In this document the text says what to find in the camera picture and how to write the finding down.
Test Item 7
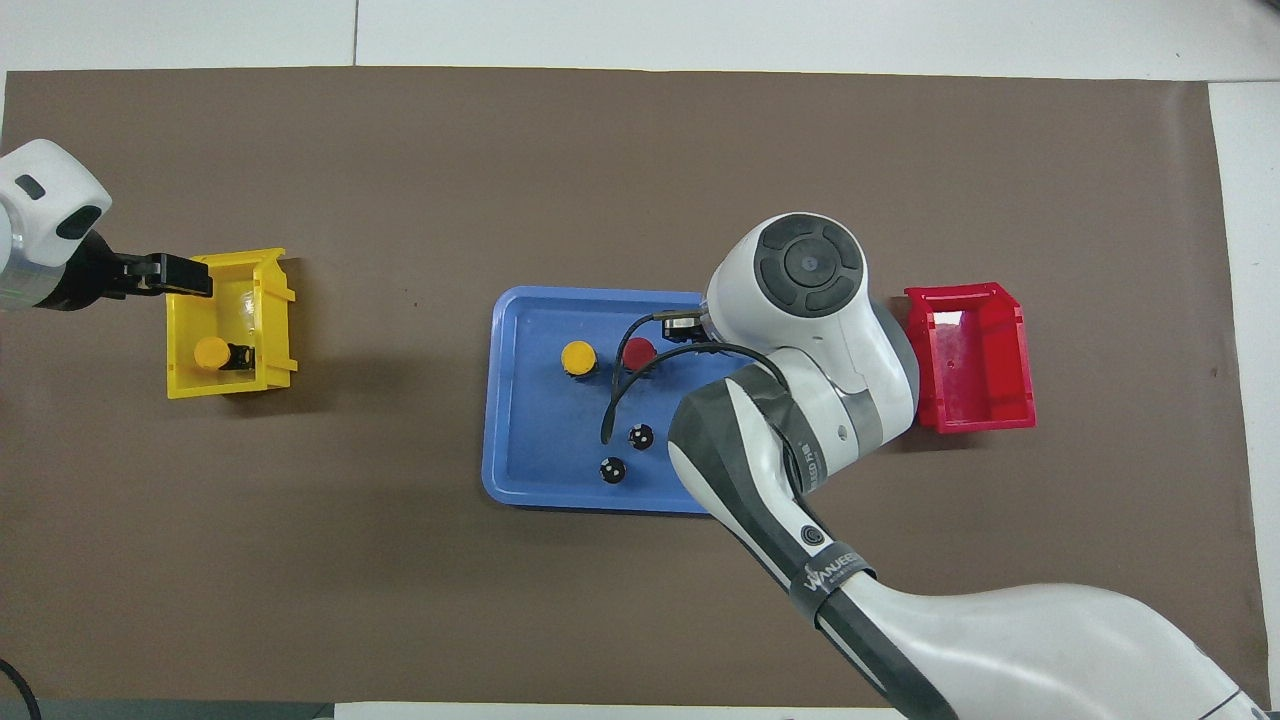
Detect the red plastic bin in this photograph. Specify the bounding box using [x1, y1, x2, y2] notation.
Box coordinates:
[903, 282, 1037, 434]

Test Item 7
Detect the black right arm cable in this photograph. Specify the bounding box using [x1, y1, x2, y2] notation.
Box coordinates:
[599, 312, 791, 446]

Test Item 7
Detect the black loose cable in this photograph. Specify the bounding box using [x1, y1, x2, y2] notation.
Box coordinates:
[0, 658, 43, 720]

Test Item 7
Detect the yellow plastic bin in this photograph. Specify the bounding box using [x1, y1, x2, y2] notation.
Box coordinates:
[166, 247, 299, 400]

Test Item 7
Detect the brown paper mat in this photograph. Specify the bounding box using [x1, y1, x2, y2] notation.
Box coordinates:
[0, 66, 1259, 709]

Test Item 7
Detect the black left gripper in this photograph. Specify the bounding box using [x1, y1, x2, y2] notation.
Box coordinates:
[40, 232, 214, 311]

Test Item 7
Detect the blue plastic tray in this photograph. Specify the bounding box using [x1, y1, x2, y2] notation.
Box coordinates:
[481, 286, 751, 515]

